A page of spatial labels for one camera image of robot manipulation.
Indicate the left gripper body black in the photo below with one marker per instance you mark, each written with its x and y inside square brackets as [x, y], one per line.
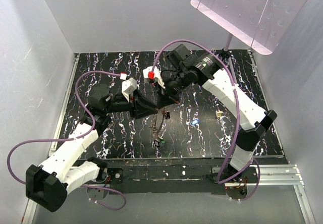
[120, 104]

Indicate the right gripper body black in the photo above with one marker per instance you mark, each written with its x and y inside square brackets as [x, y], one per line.
[177, 81]

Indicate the metal key organizer disc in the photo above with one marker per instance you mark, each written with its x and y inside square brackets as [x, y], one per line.
[158, 130]

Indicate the blue key tag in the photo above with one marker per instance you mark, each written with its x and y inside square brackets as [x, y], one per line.
[194, 122]

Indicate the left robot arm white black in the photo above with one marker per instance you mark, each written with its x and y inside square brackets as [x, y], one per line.
[49, 183]

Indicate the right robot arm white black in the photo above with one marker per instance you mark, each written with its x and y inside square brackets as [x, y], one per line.
[209, 72]

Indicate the small beige cup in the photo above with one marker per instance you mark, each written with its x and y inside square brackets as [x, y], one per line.
[219, 114]

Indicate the purple music stand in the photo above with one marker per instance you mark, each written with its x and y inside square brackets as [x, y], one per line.
[260, 24]

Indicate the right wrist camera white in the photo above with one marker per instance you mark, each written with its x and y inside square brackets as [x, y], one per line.
[153, 75]

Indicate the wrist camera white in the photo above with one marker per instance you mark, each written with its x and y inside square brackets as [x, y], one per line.
[153, 75]
[128, 87]

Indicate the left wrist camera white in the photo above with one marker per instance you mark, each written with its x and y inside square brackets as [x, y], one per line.
[128, 87]

